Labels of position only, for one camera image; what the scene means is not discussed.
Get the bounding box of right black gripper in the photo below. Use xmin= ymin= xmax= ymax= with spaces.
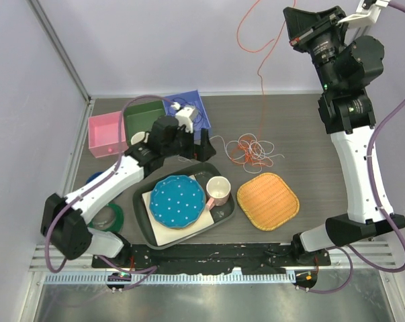
xmin=283 ymin=6 xmax=350 ymax=95

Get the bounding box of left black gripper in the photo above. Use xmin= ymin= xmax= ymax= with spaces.
xmin=163 ymin=123 xmax=216 ymax=162

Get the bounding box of purple thin cable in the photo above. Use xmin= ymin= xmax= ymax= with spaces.
xmin=168 ymin=97 xmax=208 ymax=130

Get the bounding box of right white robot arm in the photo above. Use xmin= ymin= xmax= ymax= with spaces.
xmin=283 ymin=6 xmax=405 ymax=265

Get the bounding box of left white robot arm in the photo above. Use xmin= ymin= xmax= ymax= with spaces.
xmin=41 ymin=116 xmax=216 ymax=268

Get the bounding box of pink mug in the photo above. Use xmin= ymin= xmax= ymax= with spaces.
xmin=206 ymin=176 xmax=231 ymax=210

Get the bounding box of blue plastic box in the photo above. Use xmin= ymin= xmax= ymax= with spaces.
xmin=163 ymin=90 xmax=212 ymax=140

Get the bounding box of blue polka dot plate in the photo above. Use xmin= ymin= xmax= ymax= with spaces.
xmin=149 ymin=175 xmax=206 ymax=229

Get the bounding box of yellow mug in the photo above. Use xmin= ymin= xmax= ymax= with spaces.
xmin=130 ymin=131 xmax=146 ymax=145

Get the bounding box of green plastic box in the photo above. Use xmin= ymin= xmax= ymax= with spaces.
xmin=124 ymin=101 xmax=166 ymax=141

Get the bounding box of orange woven basket tray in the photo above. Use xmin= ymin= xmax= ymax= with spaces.
xmin=236 ymin=172 xmax=300 ymax=231

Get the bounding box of white paper napkin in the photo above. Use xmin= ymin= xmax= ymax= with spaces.
xmin=142 ymin=175 xmax=214 ymax=246

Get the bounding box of pink plastic box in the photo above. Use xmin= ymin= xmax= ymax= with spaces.
xmin=88 ymin=111 xmax=128 ymax=158

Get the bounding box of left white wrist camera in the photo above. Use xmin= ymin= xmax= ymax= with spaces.
xmin=171 ymin=102 xmax=199 ymax=133

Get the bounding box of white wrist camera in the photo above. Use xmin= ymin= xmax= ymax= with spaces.
xmin=171 ymin=102 xmax=199 ymax=133
xmin=338 ymin=0 xmax=390 ymax=29

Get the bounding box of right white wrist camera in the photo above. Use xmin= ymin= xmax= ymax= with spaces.
xmin=338 ymin=0 xmax=390 ymax=29

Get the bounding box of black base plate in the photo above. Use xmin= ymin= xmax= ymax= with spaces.
xmin=107 ymin=243 xmax=331 ymax=275

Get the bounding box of green coiled cable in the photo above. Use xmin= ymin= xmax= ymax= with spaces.
xmin=87 ymin=203 xmax=125 ymax=234

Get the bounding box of slotted cable duct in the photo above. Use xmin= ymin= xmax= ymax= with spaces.
xmin=44 ymin=270 xmax=296 ymax=285

